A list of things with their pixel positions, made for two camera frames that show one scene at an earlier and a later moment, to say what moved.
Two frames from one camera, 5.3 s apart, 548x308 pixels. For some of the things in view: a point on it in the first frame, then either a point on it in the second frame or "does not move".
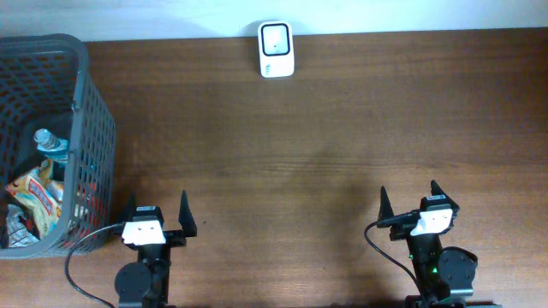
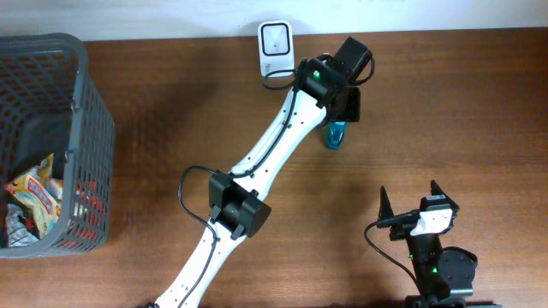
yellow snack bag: x=40 y=198 does not move
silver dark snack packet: x=20 y=227 does not move
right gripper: x=403 y=223 does not move
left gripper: x=176 y=238 to x=354 y=109
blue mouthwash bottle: x=50 y=146 to x=336 y=133
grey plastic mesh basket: x=44 y=84 does not move
